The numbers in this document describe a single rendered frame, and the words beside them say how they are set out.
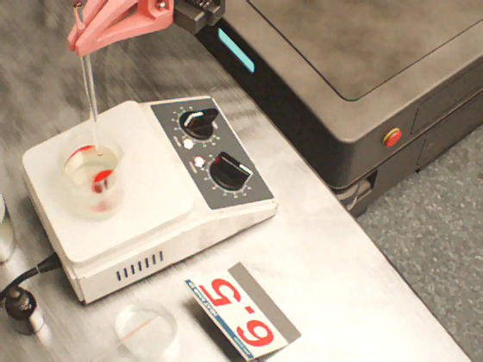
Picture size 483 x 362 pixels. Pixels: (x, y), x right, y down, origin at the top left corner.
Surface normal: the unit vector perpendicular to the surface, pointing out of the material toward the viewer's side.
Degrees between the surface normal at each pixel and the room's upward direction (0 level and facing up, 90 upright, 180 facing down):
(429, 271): 0
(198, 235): 90
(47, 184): 0
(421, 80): 0
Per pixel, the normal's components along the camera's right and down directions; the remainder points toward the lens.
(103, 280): 0.48, 0.78
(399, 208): 0.03, -0.47
